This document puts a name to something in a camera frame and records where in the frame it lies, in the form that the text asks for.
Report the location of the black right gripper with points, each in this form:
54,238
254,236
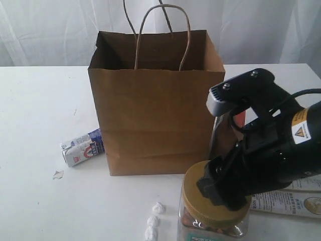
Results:
277,148

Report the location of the nut jar with gold lid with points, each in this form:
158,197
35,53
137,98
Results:
199,219

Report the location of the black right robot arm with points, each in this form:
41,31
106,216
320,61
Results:
281,145

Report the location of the brown paper bag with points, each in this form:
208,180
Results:
150,93

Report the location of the brown pouch with orange label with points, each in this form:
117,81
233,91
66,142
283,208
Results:
224,137

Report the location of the white candy top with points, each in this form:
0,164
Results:
159,208

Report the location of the white long noodle package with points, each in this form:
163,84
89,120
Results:
300,198

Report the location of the white candy bottom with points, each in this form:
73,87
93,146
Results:
150,234

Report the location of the blue white milk carton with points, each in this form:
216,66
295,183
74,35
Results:
80,149

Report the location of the white curtain backdrop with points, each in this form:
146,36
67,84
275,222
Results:
63,33

